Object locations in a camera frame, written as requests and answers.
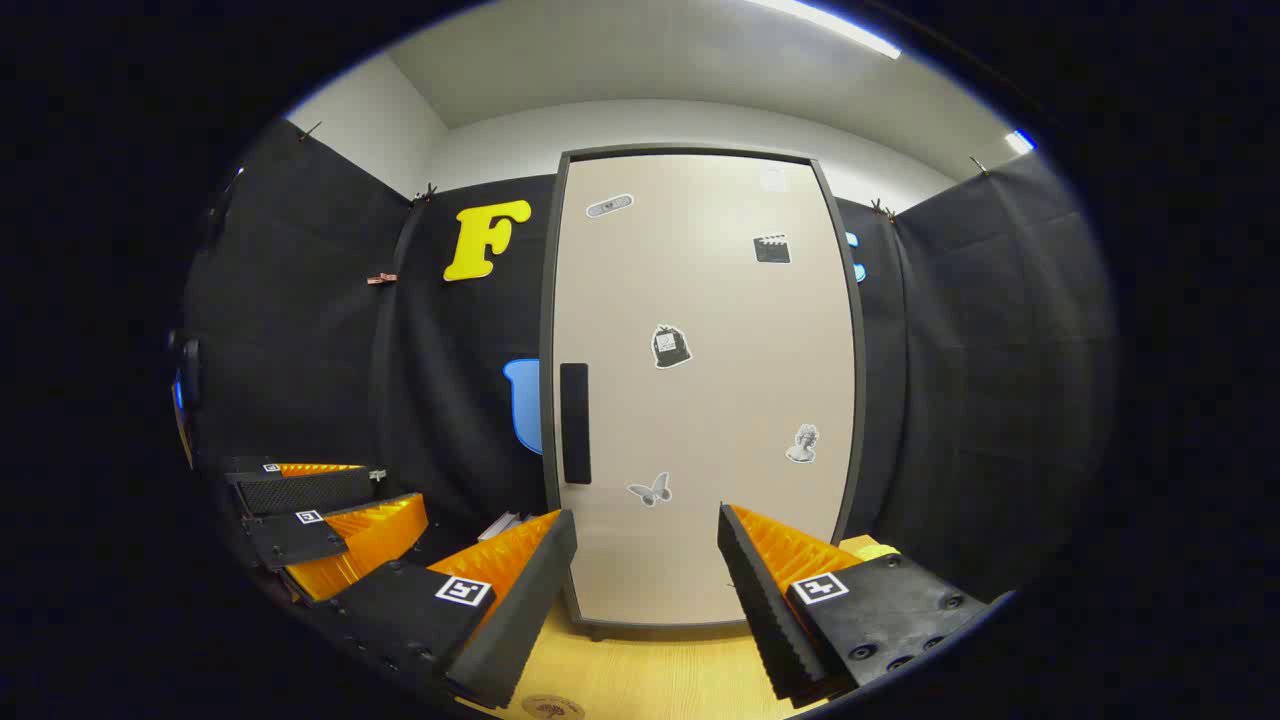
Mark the grey cabinet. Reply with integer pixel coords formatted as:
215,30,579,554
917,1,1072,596
538,143,869,642

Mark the large ceiling light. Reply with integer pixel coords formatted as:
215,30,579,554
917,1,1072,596
745,0,903,60

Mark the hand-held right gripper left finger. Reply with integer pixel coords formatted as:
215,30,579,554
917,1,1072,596
325,508,579,711

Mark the black door handle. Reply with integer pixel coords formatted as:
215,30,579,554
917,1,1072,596
559,362,593,486

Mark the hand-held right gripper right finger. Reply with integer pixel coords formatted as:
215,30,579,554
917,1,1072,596
716,502,993,711

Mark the black backdrop cloth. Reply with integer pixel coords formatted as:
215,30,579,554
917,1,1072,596
170,118,1116,611

